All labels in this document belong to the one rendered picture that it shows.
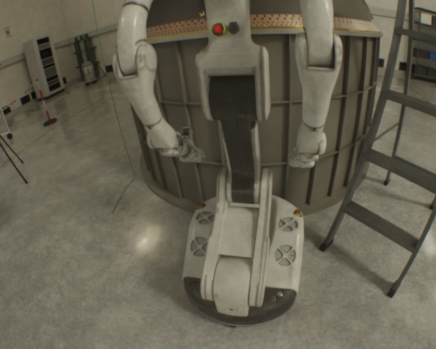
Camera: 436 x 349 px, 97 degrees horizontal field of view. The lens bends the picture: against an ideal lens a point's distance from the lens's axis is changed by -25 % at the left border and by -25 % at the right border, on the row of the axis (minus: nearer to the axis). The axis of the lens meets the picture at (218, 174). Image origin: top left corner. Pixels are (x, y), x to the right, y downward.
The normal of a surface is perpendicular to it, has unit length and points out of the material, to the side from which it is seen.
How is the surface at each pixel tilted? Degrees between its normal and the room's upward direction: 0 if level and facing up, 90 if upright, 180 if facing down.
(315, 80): 99
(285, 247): 38
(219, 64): 88
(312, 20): 77
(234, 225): 22
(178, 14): 62
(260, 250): 27
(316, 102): 109
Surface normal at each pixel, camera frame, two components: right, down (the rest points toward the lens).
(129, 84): -0.18, 0.67
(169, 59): -0.50, 0.52
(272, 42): 0.00, 0.56
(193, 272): -0.22, -0.31
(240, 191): -0.25, 0.36
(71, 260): -0.10, -0.82
